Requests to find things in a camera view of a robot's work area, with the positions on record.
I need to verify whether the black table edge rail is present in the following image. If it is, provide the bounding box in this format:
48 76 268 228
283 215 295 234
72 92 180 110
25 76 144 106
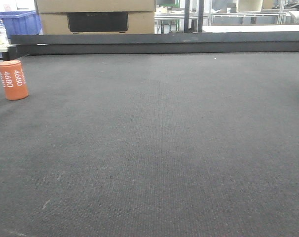
4 32 299 60

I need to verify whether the black vertical post left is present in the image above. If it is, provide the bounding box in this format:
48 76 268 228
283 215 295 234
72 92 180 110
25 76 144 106
184 0 192 33

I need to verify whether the clear plastic bottle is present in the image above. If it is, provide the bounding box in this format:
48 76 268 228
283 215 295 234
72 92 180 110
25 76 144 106
0 19 9 46

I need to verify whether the blue plastic crate background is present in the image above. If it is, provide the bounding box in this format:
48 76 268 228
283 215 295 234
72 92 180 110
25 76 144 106
0 10 42 39

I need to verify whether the black vertical post right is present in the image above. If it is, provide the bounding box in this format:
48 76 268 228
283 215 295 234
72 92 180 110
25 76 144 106
197 0 204 33

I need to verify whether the lower cardboard box black window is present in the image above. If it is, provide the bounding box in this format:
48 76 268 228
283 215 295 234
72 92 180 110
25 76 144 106
39 11 154 35

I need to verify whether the beige bin on rack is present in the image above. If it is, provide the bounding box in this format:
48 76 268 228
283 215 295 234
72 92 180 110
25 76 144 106
236 0 263 13

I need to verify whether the upper cardboard box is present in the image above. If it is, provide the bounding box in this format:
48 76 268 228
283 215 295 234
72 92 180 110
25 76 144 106
36 0 156 13

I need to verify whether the black vertical post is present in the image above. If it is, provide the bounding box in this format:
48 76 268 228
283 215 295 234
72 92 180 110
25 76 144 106
184 0 192 33
197 0 204 33

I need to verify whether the orange cylindrical capacitor 4680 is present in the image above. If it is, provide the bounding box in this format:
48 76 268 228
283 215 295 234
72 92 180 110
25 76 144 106
0 60 29 101

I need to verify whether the white metal rack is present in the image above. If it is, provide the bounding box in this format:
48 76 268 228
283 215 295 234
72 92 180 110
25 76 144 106
210 12 293 26

